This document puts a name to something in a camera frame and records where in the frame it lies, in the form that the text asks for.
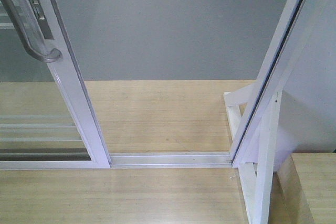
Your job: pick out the white sliding glass door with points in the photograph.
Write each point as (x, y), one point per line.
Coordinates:
(47, 119)

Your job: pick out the aluminium floor door track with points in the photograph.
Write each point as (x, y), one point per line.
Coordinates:
(171, 160)

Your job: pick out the silver door lock plate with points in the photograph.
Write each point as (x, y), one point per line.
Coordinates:
(41, 19)

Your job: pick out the wooden platform board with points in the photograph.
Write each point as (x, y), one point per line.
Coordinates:
(139, 116)

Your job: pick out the white right support brace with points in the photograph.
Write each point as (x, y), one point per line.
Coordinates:
(257, 161)

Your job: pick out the wooden side box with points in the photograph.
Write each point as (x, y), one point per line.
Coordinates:
(303, 189)

